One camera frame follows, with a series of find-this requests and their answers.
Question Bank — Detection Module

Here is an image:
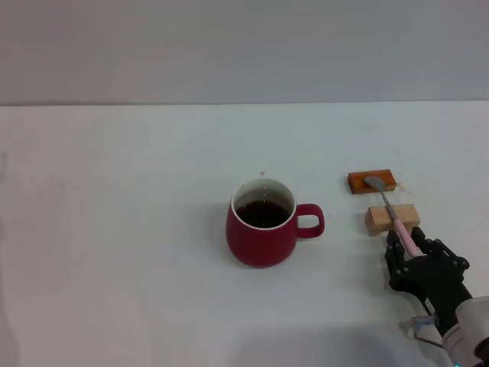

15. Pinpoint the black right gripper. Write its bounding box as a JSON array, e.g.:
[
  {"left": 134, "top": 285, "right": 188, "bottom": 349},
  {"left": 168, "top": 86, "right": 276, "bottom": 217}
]
[{"left": 384, "top": 226, "right": 474, "bottom": 337}]

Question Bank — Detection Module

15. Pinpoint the pink handled metal spoon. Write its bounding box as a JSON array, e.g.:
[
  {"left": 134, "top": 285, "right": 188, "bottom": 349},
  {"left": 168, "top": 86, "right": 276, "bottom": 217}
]
[{"left": 364, "top": 175, "right": 427, "bottom": 258}]

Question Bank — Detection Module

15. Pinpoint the red ceramic cup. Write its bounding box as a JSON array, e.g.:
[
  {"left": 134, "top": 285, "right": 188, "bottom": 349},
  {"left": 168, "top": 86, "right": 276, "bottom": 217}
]
[{"left": 225, "top": 177, "right": 325, "bottom": 268}]

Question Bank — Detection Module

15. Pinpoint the light wooden bridge block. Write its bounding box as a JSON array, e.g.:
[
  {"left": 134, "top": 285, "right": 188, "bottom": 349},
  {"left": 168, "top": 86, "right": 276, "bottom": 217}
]
[{"left": 364, "top": 203, "right": 421, "bottom": 237}]

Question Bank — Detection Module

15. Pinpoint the orange brown wooden block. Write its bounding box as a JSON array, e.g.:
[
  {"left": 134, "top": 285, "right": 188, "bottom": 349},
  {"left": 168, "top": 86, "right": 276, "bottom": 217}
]
[{"left": 347, "top": 167, "right": 397, "bottom": 196}]

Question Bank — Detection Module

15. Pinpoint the dark coffee liquid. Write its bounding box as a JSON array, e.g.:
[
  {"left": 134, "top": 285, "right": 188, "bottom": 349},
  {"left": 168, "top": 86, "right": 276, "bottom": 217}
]
[{"left": 235, "top": 200, "right": 290, "bottom": 229}]

